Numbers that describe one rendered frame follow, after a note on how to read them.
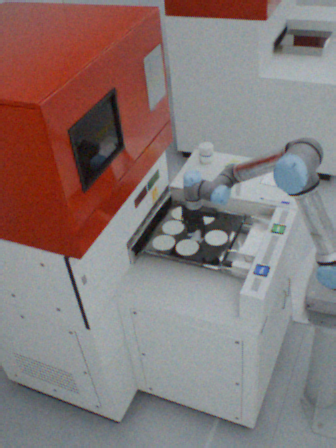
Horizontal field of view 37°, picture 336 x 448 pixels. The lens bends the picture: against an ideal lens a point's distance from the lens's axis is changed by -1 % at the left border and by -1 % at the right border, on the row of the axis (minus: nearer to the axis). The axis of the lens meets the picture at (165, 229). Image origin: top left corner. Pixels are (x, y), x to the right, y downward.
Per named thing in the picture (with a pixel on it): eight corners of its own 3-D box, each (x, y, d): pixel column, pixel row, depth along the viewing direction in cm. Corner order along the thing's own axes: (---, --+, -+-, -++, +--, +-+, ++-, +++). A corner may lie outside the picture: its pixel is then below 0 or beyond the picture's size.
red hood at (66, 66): (-75, 219, 201) (-148, 80, 163) (39, 121, 255) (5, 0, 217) (82, 261, 174) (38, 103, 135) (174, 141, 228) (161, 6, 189)
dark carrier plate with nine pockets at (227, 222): (144, 249, 224) (144, 248, 224) (175, 203, 247) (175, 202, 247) (218, 267, 212) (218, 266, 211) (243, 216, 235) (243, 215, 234)
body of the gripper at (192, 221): (181, 224, 218) (179, 202, 210) (200, 219, 220) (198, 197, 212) (187, 235, 212) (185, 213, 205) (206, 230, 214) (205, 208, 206)
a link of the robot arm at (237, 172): (323, 121, 172) (223, 159, 209) (311, 137, 165) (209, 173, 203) (338, 150, 175) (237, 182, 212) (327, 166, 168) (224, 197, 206)
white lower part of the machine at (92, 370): (12, 387, 281) (-41, 288, 227) (85, 285, 335) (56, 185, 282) (122, 431, 255) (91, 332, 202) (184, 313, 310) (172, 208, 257)
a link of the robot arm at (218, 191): (236, 178, 196) (211, 171, 201) (221, 194, 190) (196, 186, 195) (236, 194, 201) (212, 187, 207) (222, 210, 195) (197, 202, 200)
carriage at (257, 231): (231, 276, 213) (231, 271, 211) (255, 222, 237) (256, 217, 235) (249, 280, 210) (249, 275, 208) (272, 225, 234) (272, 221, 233)
